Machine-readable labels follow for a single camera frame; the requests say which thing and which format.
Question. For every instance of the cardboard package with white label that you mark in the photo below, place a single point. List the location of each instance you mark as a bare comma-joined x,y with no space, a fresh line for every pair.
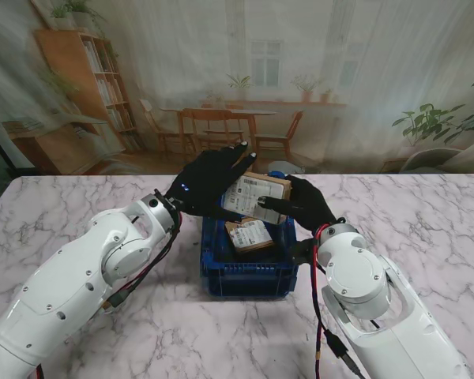
249,237

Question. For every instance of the blue plastic turnover box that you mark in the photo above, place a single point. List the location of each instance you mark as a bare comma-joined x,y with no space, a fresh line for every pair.
249,280

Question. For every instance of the printed room scene backdrop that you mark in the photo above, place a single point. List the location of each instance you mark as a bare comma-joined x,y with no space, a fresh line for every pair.
237,59

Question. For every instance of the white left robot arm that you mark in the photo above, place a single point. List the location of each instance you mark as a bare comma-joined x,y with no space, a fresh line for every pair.
75,276

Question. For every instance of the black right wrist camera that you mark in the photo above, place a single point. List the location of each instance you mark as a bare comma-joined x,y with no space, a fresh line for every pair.
304,252

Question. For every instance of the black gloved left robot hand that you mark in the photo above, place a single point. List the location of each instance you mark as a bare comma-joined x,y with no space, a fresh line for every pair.
205,181

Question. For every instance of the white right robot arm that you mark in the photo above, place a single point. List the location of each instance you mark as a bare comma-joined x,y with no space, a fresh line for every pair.
371,300

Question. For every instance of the plain brown cardboard package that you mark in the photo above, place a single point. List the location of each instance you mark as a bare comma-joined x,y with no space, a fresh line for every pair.
249,193

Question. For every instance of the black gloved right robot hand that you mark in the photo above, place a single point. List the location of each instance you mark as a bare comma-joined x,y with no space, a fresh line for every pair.
308,205

